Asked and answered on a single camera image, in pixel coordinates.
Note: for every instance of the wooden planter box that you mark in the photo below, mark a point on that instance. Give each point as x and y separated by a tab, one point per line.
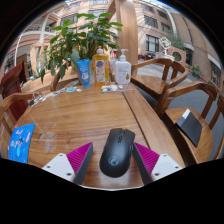
35	85

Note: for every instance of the blue squeeze tube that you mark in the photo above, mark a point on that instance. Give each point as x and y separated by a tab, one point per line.
84	71

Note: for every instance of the small black round object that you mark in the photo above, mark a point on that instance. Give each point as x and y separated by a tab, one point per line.
31	102

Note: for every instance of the dark red wooden podium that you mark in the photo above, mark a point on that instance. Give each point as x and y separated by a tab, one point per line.
11	83

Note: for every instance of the white geometric sculpture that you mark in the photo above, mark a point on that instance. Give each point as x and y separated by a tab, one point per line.
165	45

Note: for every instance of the wooden armchair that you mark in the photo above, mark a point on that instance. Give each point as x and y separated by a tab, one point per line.
55	81
151	83
186	146
10	100

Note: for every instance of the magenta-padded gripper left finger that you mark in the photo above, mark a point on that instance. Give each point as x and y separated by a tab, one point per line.
58	165

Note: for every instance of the green potted plant white pot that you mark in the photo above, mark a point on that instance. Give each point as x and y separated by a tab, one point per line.
81	36

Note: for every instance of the white pump bottle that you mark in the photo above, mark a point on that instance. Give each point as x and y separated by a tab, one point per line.
122	71

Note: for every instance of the clear small tray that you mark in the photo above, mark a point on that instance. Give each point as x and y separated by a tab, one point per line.
115	88

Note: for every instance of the black notebook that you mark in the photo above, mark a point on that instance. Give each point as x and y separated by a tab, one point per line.
190	128

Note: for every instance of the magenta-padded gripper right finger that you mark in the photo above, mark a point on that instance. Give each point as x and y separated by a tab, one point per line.
163	165

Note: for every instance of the blue printed mouse pad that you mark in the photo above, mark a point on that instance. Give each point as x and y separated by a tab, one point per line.
20	143

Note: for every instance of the black computer mouse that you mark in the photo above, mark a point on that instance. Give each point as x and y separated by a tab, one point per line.
116	153

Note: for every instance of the yellow dish soap bottle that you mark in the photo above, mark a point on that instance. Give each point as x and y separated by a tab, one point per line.
101	68

